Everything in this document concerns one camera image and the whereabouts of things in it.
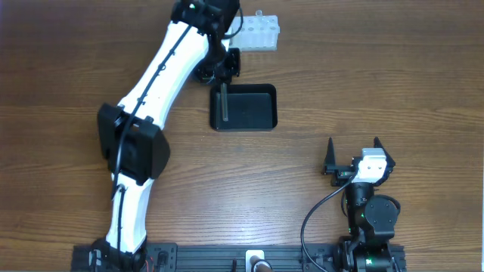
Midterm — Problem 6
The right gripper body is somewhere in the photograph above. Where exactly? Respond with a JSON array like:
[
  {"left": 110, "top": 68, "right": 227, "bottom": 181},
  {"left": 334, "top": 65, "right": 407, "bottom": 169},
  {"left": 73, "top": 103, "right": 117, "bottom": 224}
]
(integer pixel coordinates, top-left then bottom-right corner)
[{"left": 321, "top": 156, "right": 360, "bottom": 187}]

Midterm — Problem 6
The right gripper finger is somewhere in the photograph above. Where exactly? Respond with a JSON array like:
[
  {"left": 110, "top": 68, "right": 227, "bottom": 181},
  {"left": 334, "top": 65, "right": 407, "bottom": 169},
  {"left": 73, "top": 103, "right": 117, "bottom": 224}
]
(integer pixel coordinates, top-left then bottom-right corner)
[
  {"left": 373, "top": 137, "right": 397, "bottom": 173},
  {"left": 323, "top": 137, "right": 337, "bottom": 168}
]

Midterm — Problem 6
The black tray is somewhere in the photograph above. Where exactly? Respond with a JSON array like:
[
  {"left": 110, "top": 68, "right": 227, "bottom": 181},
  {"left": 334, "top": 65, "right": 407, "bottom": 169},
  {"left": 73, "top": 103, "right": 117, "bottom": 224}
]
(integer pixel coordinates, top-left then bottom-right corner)
[{"left": 209, "top": 83, "right": 279, "bottom": 132}]

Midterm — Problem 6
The white test tube rack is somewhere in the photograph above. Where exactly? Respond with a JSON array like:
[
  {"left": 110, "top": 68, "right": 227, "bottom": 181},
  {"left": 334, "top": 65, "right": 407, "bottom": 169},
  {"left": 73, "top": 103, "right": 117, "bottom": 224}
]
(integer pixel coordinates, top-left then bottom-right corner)
[{"left": 226, "top": 14, "right": 281, "bottom": 53}]

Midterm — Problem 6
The mounting rail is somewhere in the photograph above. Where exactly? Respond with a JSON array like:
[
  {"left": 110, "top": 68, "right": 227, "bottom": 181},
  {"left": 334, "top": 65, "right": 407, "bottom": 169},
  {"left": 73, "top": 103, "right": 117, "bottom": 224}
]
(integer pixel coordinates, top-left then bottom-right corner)
[{"left": 71, "top": 241, "right": 408, "bottom": 272}]

